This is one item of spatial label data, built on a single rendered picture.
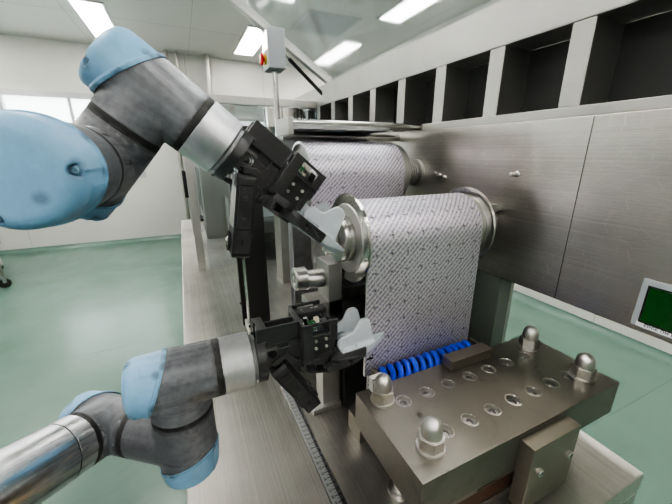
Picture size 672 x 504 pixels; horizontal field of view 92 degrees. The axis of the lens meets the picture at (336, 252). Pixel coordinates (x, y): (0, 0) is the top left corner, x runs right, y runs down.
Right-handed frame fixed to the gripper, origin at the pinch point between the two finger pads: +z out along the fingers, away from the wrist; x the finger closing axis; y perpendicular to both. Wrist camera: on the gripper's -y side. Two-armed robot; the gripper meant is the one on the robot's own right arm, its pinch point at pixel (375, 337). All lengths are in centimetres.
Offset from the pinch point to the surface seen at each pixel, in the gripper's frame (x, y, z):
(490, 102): 10, 39, 31
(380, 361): -0.2, -4.9, 1.1
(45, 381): 192, -109, -121
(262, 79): 556, 147, 115
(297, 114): 72, 42, 12
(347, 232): 2.8, 17.8, -4.0
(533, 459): -21.9, -8.5, 10.8
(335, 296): 7.1, 5.3, -4.1
